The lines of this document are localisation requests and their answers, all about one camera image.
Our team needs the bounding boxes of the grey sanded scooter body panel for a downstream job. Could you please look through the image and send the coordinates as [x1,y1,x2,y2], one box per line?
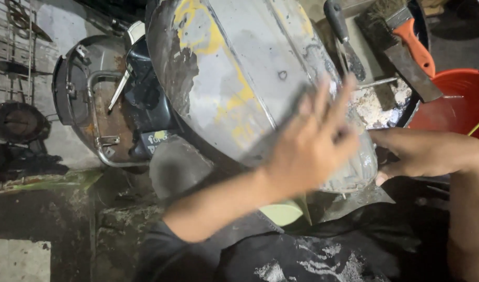
[145,0,379,195]

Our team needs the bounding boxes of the putty smeared mixing board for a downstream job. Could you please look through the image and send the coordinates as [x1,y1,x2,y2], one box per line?
[314,16,422,131]

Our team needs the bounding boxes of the orange handled paint brush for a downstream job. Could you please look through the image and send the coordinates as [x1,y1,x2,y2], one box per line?
[355,0,436,79]

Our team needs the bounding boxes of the rusty round metal part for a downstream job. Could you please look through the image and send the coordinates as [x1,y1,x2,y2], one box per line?
[0,101,52,151]

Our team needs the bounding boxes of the green painted plank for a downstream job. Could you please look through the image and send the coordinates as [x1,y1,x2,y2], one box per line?
[0,168,104,197]

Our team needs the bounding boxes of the black handled putty knife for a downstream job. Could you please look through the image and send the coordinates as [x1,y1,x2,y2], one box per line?
[323,0,368,83]

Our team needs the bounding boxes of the person's left hand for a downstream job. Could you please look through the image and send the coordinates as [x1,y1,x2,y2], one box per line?
[263,74,361,199]

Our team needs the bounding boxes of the scooter engine side with guard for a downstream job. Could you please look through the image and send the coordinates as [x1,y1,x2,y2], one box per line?
[52,20,183,170]

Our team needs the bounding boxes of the person's right hand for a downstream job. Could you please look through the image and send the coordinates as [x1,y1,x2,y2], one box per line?
[369,127,464,187]

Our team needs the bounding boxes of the person's black trousers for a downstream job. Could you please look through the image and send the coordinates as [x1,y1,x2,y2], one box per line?
[133,175,453,282]

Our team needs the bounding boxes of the flat metal scraper blade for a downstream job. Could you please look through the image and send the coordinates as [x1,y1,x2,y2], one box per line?
[384,41,444,103]

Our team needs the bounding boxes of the red plastic bucket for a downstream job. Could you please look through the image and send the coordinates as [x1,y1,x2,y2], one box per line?
[407,68,479,145]

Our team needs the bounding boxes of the pale green scooter panel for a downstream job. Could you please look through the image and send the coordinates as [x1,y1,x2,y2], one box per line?
[258,195,314,228]

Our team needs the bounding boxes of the metal wire rack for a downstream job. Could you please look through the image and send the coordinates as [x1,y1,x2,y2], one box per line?
[0,0,54,106]

